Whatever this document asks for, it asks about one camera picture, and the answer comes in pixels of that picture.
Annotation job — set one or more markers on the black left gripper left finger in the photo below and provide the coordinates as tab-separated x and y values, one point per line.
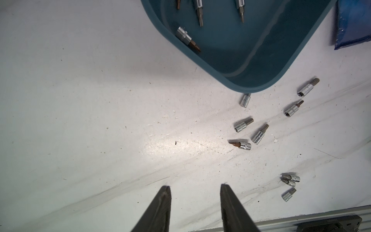
156	218

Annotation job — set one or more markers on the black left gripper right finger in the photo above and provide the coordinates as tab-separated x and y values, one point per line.
234	211

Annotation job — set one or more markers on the teal plastic storage box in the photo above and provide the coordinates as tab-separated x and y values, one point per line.
245	57

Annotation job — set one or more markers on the blue Doritos chip bag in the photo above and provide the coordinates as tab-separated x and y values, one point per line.
353	23

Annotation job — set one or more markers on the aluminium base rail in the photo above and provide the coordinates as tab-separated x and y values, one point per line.
357	219

